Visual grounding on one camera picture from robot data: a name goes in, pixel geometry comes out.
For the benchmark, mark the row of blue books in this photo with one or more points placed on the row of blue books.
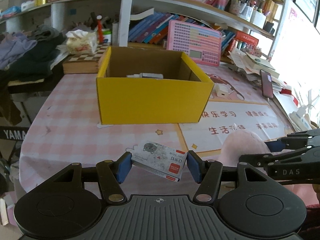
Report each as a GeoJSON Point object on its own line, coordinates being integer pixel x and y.
{"type": "Point", "coordinates": [148, 28]}

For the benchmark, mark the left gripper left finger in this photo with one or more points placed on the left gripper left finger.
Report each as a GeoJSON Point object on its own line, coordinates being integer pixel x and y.
{"type": "Point", "coordinates": [110, 175]}

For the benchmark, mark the red box on shelf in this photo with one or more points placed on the red box on shelf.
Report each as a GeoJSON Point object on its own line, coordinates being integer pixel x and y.
{"type": "Point", "coordinates": [244, 37]}

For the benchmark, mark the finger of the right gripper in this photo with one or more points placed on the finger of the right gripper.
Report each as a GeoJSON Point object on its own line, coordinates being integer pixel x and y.
{"type": "Point", "coordinates": [295, 141]}
{"type": "Point", "coordinates": [307, 155]}

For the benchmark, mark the yellow cardboard box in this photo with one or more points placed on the yellow cardboard box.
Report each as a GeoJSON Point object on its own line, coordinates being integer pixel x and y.
{"type": "Point", "coordinates": [180, 97]}

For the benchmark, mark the large white charger cube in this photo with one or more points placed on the large white charger cube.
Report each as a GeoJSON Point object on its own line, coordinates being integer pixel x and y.
{"type": "Point", "coordinates": [222, 90]}

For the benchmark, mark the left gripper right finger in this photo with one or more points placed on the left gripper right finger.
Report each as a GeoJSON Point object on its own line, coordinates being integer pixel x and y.
{"type": "Point", "coordinates": [207, 174]}

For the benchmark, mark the pink plush pig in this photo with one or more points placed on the pink plush pig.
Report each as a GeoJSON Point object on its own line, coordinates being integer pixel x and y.
{"type": "Point", "coordinates": [241, 142]}

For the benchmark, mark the white spray bottle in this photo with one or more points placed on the white spray bottle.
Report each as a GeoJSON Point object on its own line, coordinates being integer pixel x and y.
{"type": "Point", "coordinates": [146, 75]}

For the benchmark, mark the tissue box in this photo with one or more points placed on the tissue box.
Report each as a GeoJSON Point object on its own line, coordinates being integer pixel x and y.
{"type": "Point", "coordinates": [81, 42]}

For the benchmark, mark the black smartphone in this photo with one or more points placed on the black smartphone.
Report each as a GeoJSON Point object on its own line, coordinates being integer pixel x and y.
{"type": "Point", "coordinates": [266, 84]}

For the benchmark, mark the pink keyboard toy board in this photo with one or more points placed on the pink keyboard toy board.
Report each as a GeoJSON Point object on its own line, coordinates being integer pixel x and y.
{"type": "Point", "coordinates": [201, 44]}

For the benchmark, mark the pile of clothes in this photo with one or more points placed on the pile of clothes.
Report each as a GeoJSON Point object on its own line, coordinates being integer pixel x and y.
{"type": "Point", "coordinates": [29, 58]}

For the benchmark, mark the red white bottle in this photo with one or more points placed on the red white bottle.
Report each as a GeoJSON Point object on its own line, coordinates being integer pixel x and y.
{"type": "Point", "coordinates": [100, 29]}

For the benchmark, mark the white shelf post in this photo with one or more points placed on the white shelf post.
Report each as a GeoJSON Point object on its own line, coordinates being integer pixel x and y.
{"type": "Point", "coordinates": [124, 22]}

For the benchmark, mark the stack of papers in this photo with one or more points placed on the stack of papers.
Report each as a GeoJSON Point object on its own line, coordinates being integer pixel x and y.
{"type": "Point", "coordinates": [251, 66]}

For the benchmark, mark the checkered chess board box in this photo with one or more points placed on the checkered chess board box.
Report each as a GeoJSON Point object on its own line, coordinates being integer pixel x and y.
{"type": "Point", "coordinates": [85, 63]}

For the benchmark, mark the pink cartoon table mat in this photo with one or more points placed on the pink cartoon table mat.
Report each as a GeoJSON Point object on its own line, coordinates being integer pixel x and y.
{"type": "Point", "coordinates": [67, 128]}

